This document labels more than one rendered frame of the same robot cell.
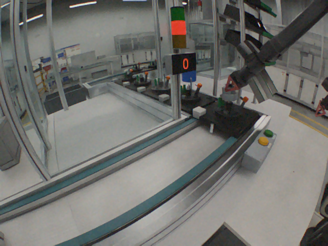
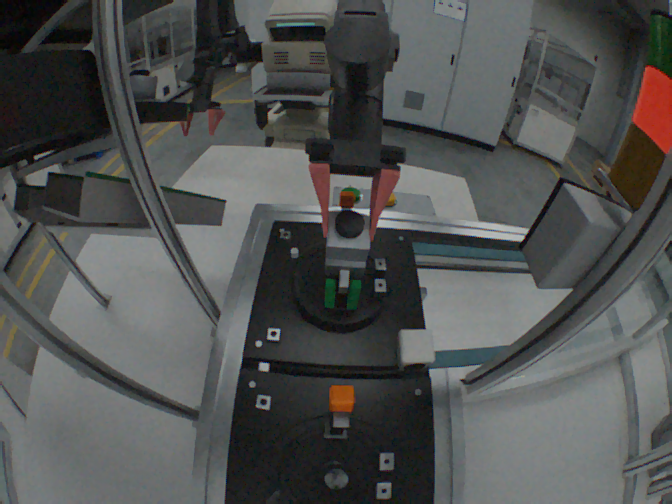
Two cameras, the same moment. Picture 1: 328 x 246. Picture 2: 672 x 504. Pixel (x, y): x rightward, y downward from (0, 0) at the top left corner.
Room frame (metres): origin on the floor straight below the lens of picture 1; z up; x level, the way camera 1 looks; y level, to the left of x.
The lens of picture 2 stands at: (0.77, -0.18, 1.30)
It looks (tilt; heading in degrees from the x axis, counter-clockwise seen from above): 49 degrees down; 215
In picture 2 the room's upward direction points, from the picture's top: 5 degrees clockwise
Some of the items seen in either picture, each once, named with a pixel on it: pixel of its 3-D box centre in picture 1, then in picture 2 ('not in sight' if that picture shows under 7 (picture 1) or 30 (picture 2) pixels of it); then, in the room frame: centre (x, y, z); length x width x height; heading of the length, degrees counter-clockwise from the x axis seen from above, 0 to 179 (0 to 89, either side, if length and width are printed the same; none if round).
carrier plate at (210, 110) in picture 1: (227, 114); (339, 288); (0.58, -0.30, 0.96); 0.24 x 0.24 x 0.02; 37
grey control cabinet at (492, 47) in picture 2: not in sight; (483, 63); (-2.85, -0.81, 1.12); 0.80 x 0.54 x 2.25; 119
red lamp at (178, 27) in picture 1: (178, 28); (664, 116); (0.56, -0.08, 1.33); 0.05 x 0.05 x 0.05
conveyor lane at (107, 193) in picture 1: (178, 152); (499, 319); (0.42, -0.04, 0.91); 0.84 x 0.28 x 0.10; 127
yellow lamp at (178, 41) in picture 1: (179, 41); (643, 171); (0.56, -0.08, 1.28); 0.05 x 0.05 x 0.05
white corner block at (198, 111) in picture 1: (199, 112); (413, 350); (0.60, -0.16, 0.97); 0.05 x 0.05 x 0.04; 37
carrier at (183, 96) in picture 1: (188, 91); (334, 476); (0.79, -0.15, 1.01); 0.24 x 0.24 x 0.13; 37
